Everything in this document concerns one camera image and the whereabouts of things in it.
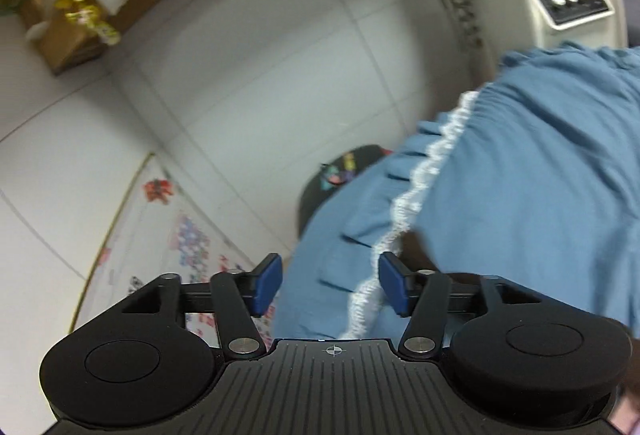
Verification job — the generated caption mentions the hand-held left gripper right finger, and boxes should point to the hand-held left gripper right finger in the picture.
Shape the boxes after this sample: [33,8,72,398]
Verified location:
[378,252,543,361]

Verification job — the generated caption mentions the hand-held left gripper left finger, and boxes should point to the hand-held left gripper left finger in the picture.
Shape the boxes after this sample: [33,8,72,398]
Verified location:
[123,253,282,361]

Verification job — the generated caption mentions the blue garment with lace trim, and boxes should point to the blue garment with lace trim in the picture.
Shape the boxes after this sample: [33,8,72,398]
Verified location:
[272,41,640,341]

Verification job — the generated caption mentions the black garment with colourful print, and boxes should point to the black garment with colourful print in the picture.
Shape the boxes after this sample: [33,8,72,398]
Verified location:
[297,145,396,238]

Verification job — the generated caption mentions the printed white play mat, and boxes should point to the printed white play mat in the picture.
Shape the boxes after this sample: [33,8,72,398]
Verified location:
[70,152,281,351]

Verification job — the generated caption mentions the yellow snack packets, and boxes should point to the yellow snack packets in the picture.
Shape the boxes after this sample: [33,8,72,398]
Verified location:
[54,0,122,46]

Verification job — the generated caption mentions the dark object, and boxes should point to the dark object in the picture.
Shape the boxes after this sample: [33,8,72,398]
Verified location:
[620,0,640,48]

